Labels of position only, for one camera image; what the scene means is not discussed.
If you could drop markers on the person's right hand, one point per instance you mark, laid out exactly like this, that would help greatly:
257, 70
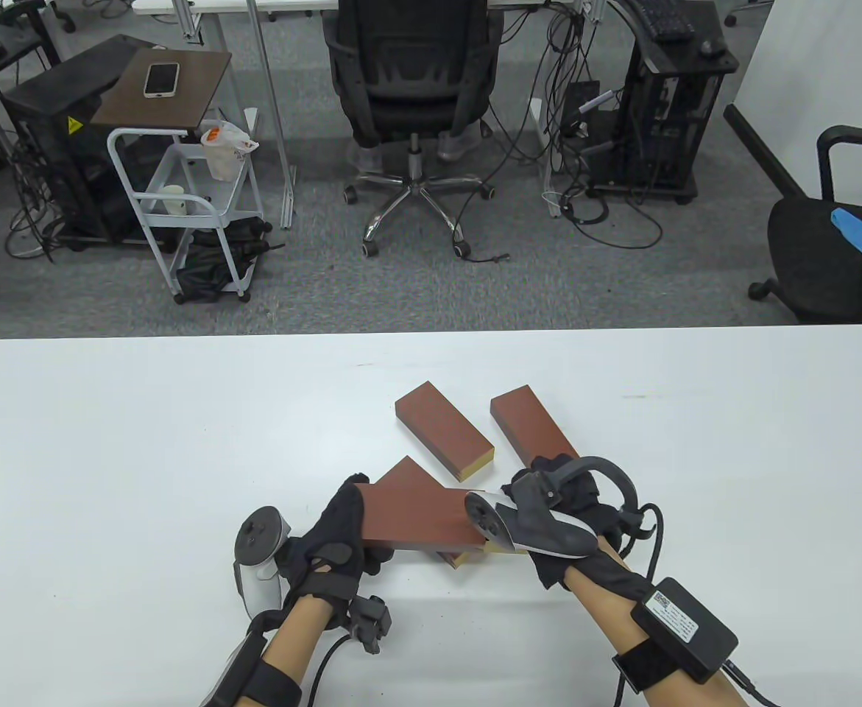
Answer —
578, 493

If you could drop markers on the person's left hand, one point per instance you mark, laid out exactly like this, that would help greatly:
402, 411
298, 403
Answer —
327, 552

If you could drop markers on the brown storage box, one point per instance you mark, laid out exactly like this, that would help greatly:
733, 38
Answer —
530, 423
416, 515
438, 427
405, 471

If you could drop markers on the person's right forearm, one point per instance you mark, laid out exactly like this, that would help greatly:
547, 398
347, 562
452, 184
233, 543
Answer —
607, 611

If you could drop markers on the person's left forearm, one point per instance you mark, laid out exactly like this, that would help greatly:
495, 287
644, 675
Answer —
294, 633

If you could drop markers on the grey hand controller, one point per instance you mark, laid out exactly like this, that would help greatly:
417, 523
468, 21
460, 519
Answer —
534, 523
258, 537

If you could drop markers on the black wrist battery box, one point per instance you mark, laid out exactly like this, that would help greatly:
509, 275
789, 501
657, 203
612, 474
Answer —
684, 626
235, 670

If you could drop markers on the black bag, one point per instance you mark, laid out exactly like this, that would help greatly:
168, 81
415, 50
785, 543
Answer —
206, 269

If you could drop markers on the black fabric armchair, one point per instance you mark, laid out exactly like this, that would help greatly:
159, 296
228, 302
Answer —
813, 250

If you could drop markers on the black computer tower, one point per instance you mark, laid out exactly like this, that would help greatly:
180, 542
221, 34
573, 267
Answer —
659, 132

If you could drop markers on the white desk leg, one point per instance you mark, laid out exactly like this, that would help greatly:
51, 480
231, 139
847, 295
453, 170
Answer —
539, 121

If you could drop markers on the white paper cup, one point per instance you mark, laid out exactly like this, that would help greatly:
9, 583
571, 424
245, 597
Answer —
173, 200

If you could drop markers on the black power box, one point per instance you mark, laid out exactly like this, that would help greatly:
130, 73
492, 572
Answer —
581, 99

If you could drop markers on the white rolling cart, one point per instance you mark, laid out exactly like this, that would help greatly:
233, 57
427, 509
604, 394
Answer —
193, 173

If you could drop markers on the white plastic bag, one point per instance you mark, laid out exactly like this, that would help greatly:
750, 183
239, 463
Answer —
221, 158

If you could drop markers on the black mesh office chair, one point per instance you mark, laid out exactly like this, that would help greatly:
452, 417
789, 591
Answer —
416, 74

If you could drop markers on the brown wooden board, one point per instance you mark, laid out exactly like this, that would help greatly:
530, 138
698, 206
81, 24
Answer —
180, 110

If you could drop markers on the black computer case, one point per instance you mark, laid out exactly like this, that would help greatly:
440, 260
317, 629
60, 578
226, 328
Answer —
55, 155

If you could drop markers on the black keyboard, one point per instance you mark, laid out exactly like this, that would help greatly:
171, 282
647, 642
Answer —
662, 18

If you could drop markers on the white board panel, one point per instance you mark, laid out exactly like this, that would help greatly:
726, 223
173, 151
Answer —
828, 74

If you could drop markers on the white smartphone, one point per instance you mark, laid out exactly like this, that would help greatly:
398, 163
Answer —
161, 79

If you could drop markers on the white desk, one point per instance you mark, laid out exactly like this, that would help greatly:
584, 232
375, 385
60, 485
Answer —
217, 6

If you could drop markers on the black desk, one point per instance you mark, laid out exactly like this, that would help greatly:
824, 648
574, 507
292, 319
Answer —
22, 55

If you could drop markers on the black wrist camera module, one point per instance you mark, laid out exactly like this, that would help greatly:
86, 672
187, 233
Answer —
368, 622

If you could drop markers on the aluminium frame post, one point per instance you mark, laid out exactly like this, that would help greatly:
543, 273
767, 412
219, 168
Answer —
271, 110
189, 22

